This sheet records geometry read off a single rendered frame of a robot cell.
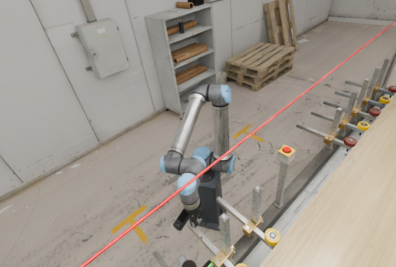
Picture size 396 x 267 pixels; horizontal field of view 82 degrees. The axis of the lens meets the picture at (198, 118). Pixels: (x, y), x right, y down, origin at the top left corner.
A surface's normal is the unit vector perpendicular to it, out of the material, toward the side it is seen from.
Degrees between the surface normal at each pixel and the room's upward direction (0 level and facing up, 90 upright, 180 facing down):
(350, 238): 0
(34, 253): 0
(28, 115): 90
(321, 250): 0
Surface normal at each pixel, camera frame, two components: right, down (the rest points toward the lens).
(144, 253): -0.11, -0.81
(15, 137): 0.67, 0.37
